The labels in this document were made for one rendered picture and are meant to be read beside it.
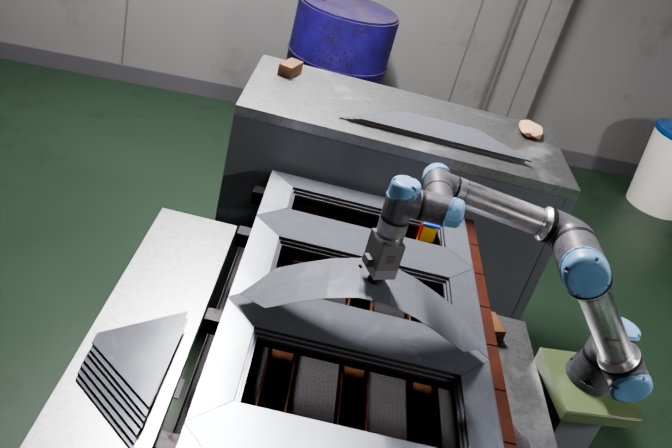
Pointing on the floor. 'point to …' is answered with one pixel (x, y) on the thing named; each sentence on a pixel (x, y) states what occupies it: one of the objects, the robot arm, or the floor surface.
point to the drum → (343, 34)
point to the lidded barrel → (654, 174)
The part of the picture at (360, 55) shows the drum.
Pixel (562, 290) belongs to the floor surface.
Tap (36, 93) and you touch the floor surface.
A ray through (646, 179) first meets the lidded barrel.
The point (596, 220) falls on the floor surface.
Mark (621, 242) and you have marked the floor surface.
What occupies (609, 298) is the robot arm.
